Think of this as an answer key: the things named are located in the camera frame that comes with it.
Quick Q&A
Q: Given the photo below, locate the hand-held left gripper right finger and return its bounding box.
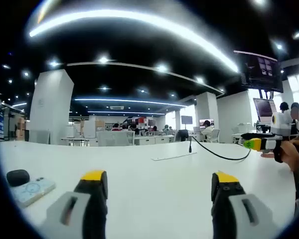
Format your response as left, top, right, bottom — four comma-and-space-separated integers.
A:
211, 170, 281, 239

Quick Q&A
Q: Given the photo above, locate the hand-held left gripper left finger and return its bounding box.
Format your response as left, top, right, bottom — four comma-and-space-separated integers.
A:
38, 170, 109, 239

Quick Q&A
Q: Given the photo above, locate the black data cable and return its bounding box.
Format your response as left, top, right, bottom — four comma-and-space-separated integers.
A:
188, 135, 252, 161

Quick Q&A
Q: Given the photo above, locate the white USB port panel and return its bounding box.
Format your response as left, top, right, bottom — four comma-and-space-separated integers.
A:
150, 151, 198, 161

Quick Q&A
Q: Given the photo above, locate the desk screen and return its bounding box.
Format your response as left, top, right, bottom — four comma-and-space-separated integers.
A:
253, 98, 276, 125

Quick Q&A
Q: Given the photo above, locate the white desk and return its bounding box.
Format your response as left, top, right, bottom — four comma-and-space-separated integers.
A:
0, 140, 299, 239

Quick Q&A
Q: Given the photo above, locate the person's right hand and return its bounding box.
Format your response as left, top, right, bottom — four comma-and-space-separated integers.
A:
260, 142, 299, 173

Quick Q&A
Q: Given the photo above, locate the hanging dark monitor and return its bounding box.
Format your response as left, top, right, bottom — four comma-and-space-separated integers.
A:
233, 50, 285, 94

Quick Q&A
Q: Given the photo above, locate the light blue smartphone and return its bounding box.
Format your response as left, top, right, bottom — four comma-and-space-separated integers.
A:
9, 176, 57, 209

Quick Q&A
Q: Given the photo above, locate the standing monitor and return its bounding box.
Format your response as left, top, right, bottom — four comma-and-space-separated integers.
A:
180, 115, 193, 130

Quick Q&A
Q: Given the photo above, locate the black office chair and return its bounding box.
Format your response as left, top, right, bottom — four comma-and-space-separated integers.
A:
177, 129, 189, 142

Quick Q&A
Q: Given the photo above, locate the white mesh chair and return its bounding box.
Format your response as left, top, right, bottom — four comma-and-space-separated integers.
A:
95, 130, 136, 147

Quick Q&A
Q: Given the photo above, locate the black earbuds case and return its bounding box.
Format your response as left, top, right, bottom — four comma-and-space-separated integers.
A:
6, 169, 30, 187

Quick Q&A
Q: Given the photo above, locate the long ceiling light strip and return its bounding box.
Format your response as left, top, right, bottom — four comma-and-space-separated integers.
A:
29, 9, 240, 73

